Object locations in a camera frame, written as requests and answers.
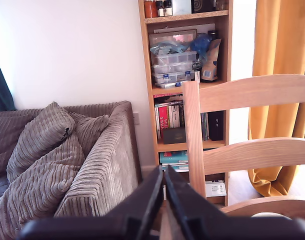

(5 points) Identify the orange spice jar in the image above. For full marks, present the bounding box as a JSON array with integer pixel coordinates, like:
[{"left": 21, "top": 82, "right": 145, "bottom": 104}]
[{"left": 143, "top": 0, "right": 158, "bottom": 19}]

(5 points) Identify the white labelled box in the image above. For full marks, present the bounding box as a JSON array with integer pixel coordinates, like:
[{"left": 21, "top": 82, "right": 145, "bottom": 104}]
[{"left": 204, "top": 180, "right": 227, "bottom": 199}]

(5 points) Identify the teal curtain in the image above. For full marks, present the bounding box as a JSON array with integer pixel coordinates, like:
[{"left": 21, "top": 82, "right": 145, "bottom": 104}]
[{"left": 0, "top": 51, "right": 17, "bottom": 113}]

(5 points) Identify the teal book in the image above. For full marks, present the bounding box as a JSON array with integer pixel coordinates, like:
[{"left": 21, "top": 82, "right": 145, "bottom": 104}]
[{"left": 159, "top": 150, "right": 189, "bottom": 165}]

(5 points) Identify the brown corduroy sofa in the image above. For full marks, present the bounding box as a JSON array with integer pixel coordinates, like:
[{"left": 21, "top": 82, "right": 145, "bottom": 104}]
[{"left": 0, "top": 100, "right": 143, "bottom": 240}]

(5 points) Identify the red book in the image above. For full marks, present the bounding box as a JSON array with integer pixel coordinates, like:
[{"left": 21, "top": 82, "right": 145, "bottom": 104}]
[{"left": 158, "top": 106, "right": 170, "bottom": 139}]

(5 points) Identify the black box with spiral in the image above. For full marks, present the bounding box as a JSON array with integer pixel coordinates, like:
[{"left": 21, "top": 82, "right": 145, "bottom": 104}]
[{"left": 191, "top": 0, "right": 216, "bottom": 14}]

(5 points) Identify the tall wooden bookshelf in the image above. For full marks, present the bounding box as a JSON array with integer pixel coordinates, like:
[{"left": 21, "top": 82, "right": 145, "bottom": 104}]
[{"left": 138, "top": 0, "right": 234, "bottom": 207}]

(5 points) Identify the large brown corduroy cushion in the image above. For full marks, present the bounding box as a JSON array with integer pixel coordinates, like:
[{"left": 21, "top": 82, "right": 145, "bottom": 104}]
[{"left": 0, "top": 131, "right": 86, "bottom": 240}]

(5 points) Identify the orange curtain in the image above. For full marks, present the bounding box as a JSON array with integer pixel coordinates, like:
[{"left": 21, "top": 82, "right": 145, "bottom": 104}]
[{"left": 247, "top": 0, "right": 305, "bottom": 198}]

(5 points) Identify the wooden picture frame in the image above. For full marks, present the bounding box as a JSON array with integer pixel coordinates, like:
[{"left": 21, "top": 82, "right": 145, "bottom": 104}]
[{"left": 148, "top": 29, "right": 198, "bottom": 48}]

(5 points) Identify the light wooden chair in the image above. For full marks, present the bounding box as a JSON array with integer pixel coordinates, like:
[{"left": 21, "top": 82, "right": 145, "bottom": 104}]
[{"left": 181, "top": 74, "right": 305, "bottom": 223}]

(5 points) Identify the light blue plastic bag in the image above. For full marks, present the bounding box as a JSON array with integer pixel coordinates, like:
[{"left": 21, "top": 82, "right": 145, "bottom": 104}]
[{"left": 150, "top": 41, "right": 191, "bottom": 56}]

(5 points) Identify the brown paper bag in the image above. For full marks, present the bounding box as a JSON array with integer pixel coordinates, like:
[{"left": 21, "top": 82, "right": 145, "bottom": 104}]
[{"left": 200, "top": 38, "right": 222, "bottom": 84}]

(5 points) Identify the small black box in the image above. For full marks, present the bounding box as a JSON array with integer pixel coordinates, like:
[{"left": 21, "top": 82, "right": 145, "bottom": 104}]
[{"left": 162, "top": 127, "right": 187, "bottom": 146}]

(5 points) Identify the dark blue plastic bag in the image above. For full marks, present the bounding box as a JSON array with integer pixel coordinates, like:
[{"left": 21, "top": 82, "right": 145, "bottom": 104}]
[{"left": 189, "top": 33, "right": 214, "bottom": 64}]

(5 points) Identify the tall black box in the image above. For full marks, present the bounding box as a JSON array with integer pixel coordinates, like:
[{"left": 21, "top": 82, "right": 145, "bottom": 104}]
[{"left": 207, "top": 111, "right": 225, "bottom": 142}]

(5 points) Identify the clear plastic organizer box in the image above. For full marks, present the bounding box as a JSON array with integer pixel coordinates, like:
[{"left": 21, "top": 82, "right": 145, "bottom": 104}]
[
  {"left": 151, "top": 70, "right": 196, "bottom": 85},
  {"left": 152, "top": 62, "right": 194, "bottom": 75},
  {"left": 150, "top": 51, "right": 198, "bottom": 67}
]

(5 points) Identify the small dark bottle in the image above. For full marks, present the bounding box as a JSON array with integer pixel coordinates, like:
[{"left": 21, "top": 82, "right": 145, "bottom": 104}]
[
  {"left": 163, "top": 0, "right": 174, "bottom": 17},
  {"left": 156, "top": 0, "right": 165, "bottom": 18}
]

